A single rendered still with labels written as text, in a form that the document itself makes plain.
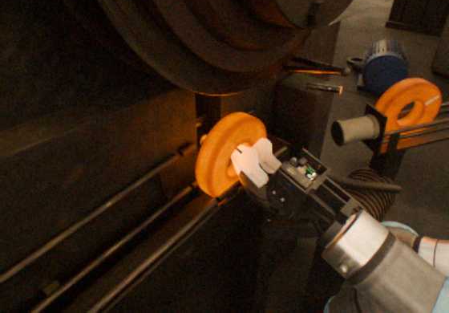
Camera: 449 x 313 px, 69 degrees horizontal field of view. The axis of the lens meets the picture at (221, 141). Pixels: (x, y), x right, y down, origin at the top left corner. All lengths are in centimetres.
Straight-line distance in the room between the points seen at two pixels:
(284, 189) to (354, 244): 11
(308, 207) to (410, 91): 43
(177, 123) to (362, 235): 31
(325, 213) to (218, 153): 18
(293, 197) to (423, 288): 18
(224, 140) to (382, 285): 28
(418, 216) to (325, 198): 124
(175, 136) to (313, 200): 23
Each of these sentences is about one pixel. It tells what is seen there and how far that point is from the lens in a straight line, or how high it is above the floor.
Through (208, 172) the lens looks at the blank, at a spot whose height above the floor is 75.
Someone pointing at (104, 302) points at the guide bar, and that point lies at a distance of 46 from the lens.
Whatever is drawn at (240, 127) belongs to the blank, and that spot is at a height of 80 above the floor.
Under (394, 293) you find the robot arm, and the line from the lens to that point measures 49.
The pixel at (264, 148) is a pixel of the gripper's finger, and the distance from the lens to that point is 53.
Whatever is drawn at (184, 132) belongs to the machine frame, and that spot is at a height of 79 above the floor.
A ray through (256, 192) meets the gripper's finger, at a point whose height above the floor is 73.
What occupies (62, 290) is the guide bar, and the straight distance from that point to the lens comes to 51.
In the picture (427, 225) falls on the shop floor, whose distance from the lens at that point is 168.
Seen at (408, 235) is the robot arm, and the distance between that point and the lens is 68.
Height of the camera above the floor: 107
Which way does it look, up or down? 34 degrees down
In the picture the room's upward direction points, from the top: straight up
